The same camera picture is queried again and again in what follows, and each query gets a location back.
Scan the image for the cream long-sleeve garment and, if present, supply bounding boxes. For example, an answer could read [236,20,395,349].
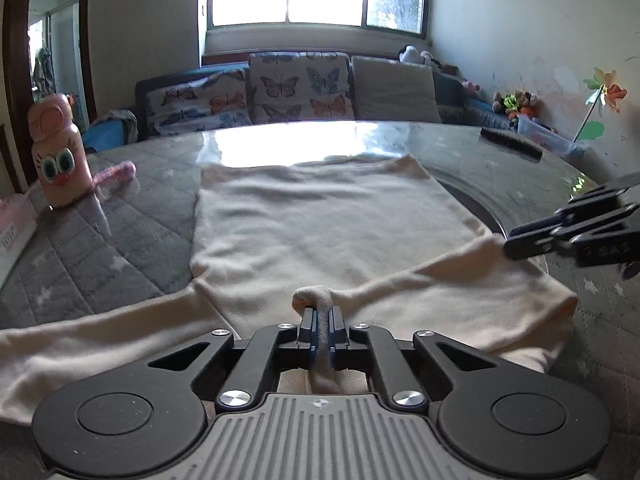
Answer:
[1,156,577,425]

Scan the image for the clear plastic box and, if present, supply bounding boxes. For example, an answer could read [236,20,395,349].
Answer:
[516,115,589,159]

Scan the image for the black remote control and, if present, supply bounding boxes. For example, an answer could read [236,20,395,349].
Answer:
[480,127,542,162]

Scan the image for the paper pinwheel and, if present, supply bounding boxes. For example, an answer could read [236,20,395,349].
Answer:
[573,67,628,142]

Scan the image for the colourful plush toys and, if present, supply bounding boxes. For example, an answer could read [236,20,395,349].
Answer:
[492,90,538,120]

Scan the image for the dark blue sofa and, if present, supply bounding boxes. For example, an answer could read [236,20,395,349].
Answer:
[126,62,514,141]

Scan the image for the grey quilted table cover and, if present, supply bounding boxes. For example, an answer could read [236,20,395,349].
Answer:
[1,122,639,479]

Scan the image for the plain beige cushion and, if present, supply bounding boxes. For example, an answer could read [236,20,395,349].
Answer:
[352,56,442,124]

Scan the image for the white plush toy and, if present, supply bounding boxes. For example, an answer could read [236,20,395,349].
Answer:
[398,44,432,66]

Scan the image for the left butterfly cushion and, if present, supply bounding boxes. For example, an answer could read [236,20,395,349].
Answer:
[145,68,252,136]

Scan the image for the butterfly cushion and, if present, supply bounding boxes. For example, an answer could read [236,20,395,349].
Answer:
[145,68,252,136]
[248,52,355,124]

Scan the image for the middle butterfly cushion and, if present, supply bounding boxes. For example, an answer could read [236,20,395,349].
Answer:
[248,52,355,124]

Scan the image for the blue blanket on sofa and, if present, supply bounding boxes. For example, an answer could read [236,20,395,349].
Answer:
[82,108,138,153]

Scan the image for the tissue pack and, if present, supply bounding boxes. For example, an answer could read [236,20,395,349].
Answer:
[0,194,37,285]

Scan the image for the pink cartoon water bottle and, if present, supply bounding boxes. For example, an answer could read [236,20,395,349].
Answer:
[28,93,93,209]

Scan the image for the pink bottle strap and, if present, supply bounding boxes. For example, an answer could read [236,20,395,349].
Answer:
[91,159,138,194]

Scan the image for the dark door frame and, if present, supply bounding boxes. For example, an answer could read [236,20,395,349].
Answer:
[0,0,97,196]

